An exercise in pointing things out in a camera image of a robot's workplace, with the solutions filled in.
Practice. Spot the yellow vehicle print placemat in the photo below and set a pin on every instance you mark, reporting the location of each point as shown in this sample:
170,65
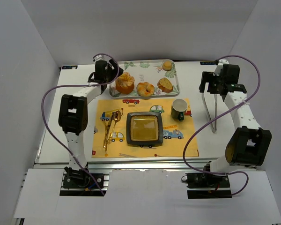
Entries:
175,132

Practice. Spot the gold spoon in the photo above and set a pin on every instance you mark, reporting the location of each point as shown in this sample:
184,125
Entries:
119,118

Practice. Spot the small round bun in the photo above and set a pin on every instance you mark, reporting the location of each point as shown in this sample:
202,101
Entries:
167,65

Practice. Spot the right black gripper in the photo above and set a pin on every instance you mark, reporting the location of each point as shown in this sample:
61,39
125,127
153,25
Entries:
209,86

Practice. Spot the square dark amber plate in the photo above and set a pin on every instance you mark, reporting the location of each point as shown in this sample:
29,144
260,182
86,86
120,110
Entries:
144,129

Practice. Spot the large orange muffin bread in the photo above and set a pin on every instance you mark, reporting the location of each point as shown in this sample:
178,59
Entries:
125,83

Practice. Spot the aluminium frame rail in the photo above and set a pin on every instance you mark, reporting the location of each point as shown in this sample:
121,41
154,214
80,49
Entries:
134,165

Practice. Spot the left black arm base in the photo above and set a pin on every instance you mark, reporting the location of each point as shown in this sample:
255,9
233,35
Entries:
79,183

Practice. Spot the sliced herb bread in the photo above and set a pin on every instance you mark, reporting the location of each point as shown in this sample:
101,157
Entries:
165,85

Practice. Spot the golden croissant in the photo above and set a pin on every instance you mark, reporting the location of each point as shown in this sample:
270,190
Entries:
145,89

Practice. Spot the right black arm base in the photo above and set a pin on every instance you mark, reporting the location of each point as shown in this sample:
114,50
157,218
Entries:
206,186

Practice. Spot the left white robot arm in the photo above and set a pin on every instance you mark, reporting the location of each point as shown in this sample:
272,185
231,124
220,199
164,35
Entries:
73,113

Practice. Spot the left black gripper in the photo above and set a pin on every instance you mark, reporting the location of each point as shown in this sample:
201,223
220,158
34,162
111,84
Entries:
113,71

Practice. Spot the gold fork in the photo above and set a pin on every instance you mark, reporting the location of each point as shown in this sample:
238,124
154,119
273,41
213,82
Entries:
114,117

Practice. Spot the green mug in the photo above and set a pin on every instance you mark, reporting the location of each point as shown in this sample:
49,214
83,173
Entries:
178,109

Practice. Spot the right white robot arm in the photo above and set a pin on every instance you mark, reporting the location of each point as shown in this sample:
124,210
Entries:
249,143

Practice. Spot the floral serving tray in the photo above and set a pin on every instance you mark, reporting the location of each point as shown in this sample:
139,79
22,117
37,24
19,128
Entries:
152,71

